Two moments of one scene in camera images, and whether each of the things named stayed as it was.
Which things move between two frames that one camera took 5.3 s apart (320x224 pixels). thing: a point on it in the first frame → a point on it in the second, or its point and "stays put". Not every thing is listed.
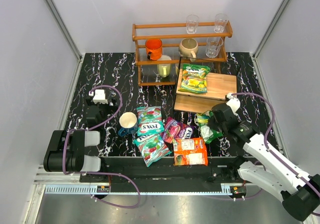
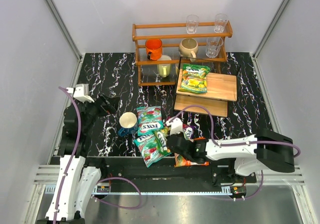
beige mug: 188,47 stays put
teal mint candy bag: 153,147 stays put
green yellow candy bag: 194,78 stays put
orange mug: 154,48 stays put
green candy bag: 202,118 → 161,135
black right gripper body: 215,123 → 178,142
